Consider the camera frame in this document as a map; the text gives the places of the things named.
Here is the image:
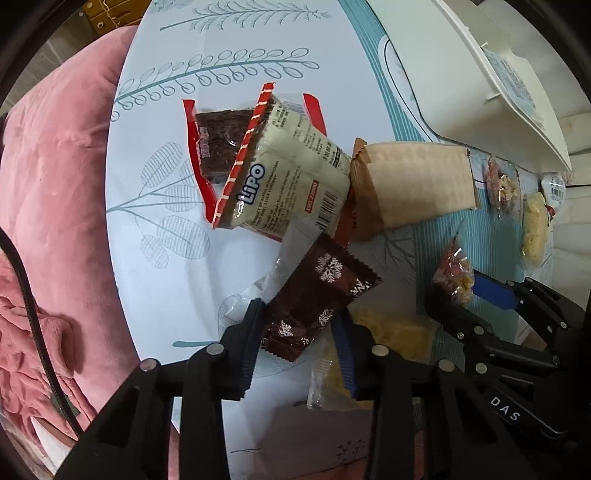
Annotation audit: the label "kraft paper snack packet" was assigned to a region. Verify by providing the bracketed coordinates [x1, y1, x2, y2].
[348, 137, 482, 241]

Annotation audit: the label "leaf printed tablecloth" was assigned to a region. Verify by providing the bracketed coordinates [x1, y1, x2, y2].
[105, 0, 591, 480]

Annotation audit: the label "dark snack packet red edges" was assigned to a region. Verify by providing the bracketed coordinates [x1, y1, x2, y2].
[182, 92, 328, 220]

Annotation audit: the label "white plastic storage box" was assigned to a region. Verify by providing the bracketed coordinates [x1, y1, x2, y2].
[367, 0, 573, 171]

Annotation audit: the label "clear mixed nut packet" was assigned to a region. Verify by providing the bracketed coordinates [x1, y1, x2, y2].
[431, 233, 476, 308]

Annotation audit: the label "brown snowflake snack packet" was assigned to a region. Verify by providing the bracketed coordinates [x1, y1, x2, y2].
[259, 233, 383, 361]

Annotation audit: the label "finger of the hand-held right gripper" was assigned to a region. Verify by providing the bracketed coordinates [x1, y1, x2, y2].
[475, 272, 590, 357]
[425, 288, 560, 371]

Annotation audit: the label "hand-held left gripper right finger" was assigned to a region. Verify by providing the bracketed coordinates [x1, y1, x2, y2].
[330, 313, 532, 480]

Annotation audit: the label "cream packet red striped edge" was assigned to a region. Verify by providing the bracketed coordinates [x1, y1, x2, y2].
[212, 82, 352, 243]

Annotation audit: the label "pink blanket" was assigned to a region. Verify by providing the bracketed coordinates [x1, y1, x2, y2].
[0, 25, 139, 444]

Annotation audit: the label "small white snack packet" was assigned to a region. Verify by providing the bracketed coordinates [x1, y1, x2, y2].
[540, 173, 568, 208]

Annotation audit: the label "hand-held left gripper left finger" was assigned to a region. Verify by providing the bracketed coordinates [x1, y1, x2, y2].
[55, 299, 265, 480]

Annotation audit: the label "clear yellow crisp packet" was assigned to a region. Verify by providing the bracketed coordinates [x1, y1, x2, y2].
[307, 305, 439, 411]
[519, 191, 552, 266]

